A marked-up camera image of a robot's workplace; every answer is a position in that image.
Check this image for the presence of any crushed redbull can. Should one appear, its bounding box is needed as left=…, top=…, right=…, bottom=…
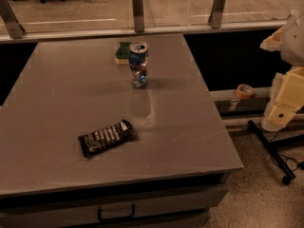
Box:
left=129, top=41, right=148, bottom=88

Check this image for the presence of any metal glass bracket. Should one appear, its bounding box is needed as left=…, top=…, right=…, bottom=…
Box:
left=208, top=0, right=226, bottom=29
left=0, top=0, right=25, bottom=39
left=132, top=0, right=144, bottom=32

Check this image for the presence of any grey table drawer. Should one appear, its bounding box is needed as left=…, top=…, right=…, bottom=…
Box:
left=0, top=183, right=228, bottom=228

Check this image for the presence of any black cable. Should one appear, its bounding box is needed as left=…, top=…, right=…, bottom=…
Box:
left=269, top=128, right=304, bottom=173

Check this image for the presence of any orange tape roll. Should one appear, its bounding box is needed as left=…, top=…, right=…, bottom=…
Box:
left=237, top=84, right=255, bottom=100

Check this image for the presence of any right metal glass bracket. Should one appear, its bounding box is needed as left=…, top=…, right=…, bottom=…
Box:
left=208, top=0, right=226, bottom=29

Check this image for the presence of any green yellow sponge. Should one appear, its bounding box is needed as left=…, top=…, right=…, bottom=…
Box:
left=115, top=42, right=130, bottom=66

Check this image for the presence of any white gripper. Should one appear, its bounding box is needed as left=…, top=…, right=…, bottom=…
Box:
left=259, top=9, right=304, bottom=132

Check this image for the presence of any black drawer handle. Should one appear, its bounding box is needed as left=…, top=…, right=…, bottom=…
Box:
left=97, top=204, right=136, bottom=223

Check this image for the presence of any black stand leg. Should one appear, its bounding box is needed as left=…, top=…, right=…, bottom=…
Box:
left=247, top=121, right=304, bottom=185

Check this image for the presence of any left metal glass bracket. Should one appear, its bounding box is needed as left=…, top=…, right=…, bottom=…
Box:
left=0, top=0, right=25, bottom=39

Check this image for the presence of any middle metal glass bracket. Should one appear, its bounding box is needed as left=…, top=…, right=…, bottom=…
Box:
left=132, top=0, right=144, bottom=32

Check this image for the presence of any black snack bar wrapper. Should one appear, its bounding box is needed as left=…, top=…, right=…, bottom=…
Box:
left=78, top=120, right=137, bottom=158

